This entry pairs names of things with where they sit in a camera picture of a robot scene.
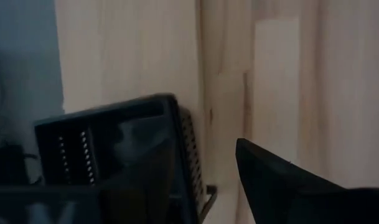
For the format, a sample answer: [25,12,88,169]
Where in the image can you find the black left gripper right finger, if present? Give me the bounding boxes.
[235,138,379,224]

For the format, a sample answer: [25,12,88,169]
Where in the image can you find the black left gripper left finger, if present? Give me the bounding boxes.
[0,115,182,224]

